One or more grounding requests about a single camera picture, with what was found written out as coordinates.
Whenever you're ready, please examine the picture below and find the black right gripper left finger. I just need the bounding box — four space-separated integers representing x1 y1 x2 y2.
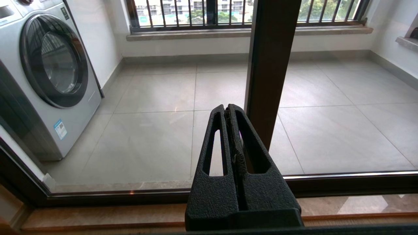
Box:
185 104 239 230

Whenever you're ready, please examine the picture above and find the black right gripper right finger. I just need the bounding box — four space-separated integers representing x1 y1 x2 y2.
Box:
228 104 302 218

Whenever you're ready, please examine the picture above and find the dark brown glass sliding door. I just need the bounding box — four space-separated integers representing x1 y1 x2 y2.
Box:
0 0 302 208

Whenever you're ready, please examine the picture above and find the dark brown fixed glass panel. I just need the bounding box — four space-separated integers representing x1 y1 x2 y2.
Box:
268 0 418 198

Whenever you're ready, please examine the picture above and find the white front-load washing machine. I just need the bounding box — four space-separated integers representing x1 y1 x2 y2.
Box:
0 0 105 162

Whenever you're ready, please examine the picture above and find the grey stone window sill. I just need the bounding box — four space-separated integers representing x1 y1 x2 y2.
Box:
127 26 373 41

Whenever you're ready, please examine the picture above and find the black metal balcony railing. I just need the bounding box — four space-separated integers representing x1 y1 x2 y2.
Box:
126 0 371 31

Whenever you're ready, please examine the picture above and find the stone side sill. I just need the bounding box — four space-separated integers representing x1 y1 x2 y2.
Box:
395 36 418 53

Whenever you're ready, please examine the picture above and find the black window frame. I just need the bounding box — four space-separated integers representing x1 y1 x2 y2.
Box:
206 0 218 25

